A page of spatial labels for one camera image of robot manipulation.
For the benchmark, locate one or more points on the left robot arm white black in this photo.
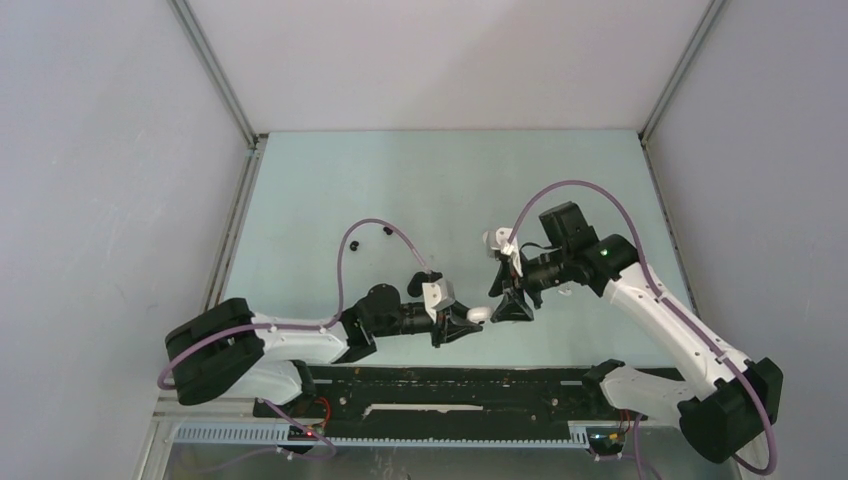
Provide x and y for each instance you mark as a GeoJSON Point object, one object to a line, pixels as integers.
{"type": "Point", "coordinates": [230, 350]}

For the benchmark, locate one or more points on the right aluminium frame post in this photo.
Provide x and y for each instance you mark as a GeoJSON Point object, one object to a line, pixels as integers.
{"type": "Point", "coordinates": [706, 24]}

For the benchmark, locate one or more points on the white charging case with dot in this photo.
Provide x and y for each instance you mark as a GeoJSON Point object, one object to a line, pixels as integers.
{"type": "Point", "coordinates": [479, 315]}

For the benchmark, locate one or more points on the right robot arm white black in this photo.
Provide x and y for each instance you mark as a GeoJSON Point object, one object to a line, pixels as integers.
{"type": "Point", "coordinates": [722, 401]}

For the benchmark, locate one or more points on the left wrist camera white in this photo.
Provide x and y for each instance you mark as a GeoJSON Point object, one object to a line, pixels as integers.
{"type": "Point", "coordinates": [438, 295]}

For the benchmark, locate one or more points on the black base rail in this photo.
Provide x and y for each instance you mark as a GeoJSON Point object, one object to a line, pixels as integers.
{"type": "Point", "coordinates": [453, 405]}

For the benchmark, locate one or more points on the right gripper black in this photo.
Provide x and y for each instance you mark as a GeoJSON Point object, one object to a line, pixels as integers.
{"type": "Point", "coordinates": [511, 307]}

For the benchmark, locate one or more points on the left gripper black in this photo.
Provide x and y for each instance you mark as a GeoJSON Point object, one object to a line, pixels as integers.
{"type": "Point", "coordinates": [442, 332]}

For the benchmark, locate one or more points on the black charging case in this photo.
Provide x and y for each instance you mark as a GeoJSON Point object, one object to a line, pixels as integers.
{"type": "Point", "coordinates": [415, 286]}

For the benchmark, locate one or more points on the aluminium frame post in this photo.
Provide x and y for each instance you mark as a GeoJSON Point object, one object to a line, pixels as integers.
{"type": "Point", "coordinates": [706, 24]}
{"type": "Point", "coordinates": [197, 38]}

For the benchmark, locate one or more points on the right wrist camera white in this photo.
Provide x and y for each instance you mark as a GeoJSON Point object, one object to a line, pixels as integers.
{"type": "Point", "coordinates": [500, 242]}

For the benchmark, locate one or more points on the left aluminium frame post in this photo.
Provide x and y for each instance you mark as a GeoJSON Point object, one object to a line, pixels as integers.
{"type": "Point", "coordinates": [197, 38]}

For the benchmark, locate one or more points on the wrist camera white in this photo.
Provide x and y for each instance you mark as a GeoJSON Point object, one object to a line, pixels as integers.
{"type": "Point", "coordinates": [438, 295]}
{"type": "Point", "coordinates": [500, 242]}

